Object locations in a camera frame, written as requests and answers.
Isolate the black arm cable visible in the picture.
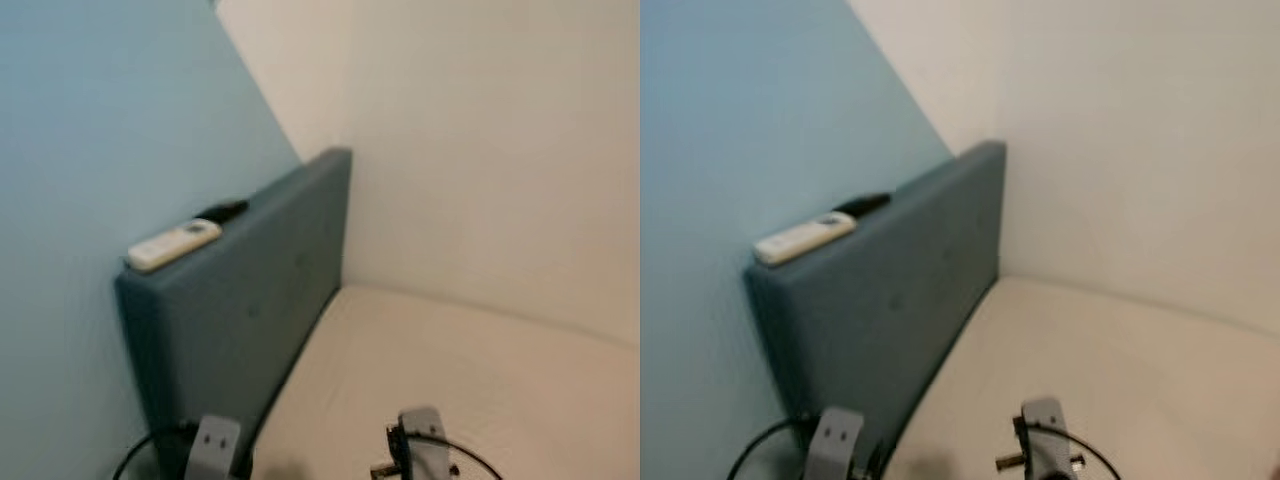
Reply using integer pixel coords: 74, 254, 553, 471
112, 425, 196, 480
405, 432, 504, 480
1030, 422, 1123, 480
727, 415, 816, 480

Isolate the cream mattress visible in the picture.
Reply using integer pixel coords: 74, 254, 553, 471
245, 285, 641, 480
885, 277, 1280, 480

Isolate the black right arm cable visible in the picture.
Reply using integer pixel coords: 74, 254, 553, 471
1030, 422, 1123, 480
405, 432, 504, 480

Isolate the black remote control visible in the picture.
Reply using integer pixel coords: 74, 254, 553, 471
195, 200, 249, 225
833, 193, 891, 218

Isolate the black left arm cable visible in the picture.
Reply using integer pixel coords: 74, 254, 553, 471
112, 425, 196, 480
727, 415, 816, 480

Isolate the white remote control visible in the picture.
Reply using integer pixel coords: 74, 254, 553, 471
753, 211, 858, 268
126, 218, 223, 273

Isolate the blue grey upholstered headboard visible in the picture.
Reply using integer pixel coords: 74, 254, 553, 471
745, 140, 1007, 480
113, 147, 353, 480

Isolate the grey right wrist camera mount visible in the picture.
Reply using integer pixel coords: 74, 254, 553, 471
398, 406, 456, 480
1020, 397, 1076, 480

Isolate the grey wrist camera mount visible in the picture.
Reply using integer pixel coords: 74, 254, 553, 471
398, 406, 456, 480
1020, 397, 1076, 480
805, 407, 866, 480
185, 415, 243, 480

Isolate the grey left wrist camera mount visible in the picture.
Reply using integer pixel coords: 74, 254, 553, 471
805, 407, 866, 480
185, 415, 243, 480

